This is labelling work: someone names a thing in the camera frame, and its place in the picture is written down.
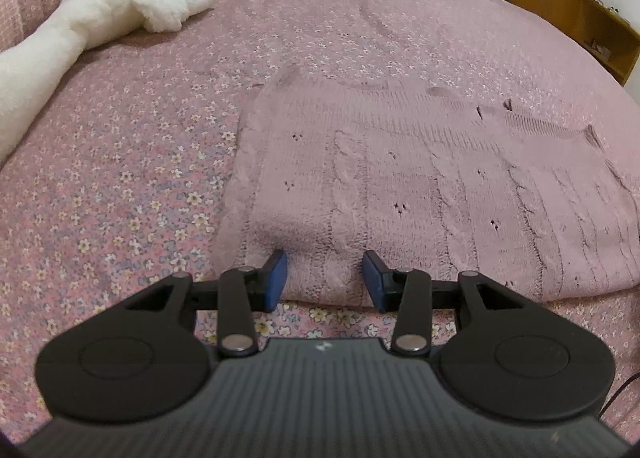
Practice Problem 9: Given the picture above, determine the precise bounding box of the pink floral bed sheet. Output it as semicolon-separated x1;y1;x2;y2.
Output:
0;0;640;444

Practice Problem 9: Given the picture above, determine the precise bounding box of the black cable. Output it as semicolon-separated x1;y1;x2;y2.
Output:
599;378;640;423

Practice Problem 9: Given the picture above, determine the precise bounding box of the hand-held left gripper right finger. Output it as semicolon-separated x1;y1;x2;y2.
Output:
362;251;526;356

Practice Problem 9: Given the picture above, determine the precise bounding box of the pink knitted sweater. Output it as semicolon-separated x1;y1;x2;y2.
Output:
212;63;640;311

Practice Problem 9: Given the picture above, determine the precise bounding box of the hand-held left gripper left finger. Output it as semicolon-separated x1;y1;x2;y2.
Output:
125;249;289;358

